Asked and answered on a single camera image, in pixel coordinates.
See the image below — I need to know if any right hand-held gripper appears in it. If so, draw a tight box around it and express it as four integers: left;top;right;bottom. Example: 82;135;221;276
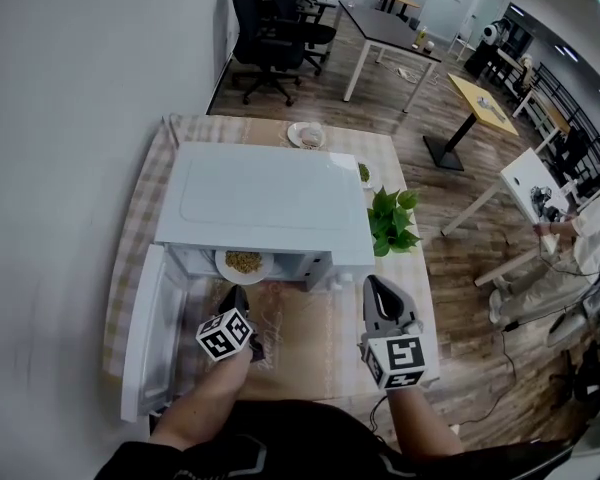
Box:
360;274;428;391

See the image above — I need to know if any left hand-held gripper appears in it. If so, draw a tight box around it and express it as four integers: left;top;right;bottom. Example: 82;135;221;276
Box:
195;284;266;365

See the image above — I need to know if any large white plate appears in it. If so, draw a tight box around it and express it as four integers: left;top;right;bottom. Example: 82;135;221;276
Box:
214;248;275;286

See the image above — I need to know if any golden brown food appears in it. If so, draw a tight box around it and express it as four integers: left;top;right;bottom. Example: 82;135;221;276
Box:
223;250;265;274

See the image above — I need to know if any white microwave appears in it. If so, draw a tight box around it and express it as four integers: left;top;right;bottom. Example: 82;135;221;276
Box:
120;140;378;424

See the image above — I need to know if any person's right forearm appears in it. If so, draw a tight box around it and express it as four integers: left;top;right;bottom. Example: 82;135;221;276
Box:
384;384;466;462

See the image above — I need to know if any person's left forearm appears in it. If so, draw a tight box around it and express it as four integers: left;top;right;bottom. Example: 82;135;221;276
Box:
148;348;256;454

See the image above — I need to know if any checked beige tablecloth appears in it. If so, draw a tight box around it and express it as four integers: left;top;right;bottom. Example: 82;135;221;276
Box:
102;112;442;402

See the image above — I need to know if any green potted plant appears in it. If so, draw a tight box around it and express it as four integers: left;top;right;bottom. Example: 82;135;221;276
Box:
366;185;423;259

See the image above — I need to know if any small white plate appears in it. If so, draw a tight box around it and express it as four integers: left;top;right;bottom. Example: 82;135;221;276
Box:
356;159;382;190

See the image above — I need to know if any white desk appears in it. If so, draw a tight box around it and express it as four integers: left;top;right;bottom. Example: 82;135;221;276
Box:
439;146;592;290

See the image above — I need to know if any black white-framed chair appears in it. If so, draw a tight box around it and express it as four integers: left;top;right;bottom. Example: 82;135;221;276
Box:
457;436;577;480

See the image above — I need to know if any grey tool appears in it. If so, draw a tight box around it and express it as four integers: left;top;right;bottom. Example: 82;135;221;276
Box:
474;95;508;123

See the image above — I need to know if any wooden-top white-legged table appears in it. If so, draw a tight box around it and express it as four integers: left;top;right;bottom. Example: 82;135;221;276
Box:
511;89;574;156

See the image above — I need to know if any black metal railing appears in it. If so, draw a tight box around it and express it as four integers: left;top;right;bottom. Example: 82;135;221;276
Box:
529;61;600;137

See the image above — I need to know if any dark-top white-legged table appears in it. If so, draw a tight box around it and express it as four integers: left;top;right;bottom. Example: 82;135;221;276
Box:
337;0;444;116

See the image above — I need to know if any yellow black-pedestal table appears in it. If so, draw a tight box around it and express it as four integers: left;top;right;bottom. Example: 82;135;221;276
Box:
422;71;520;173

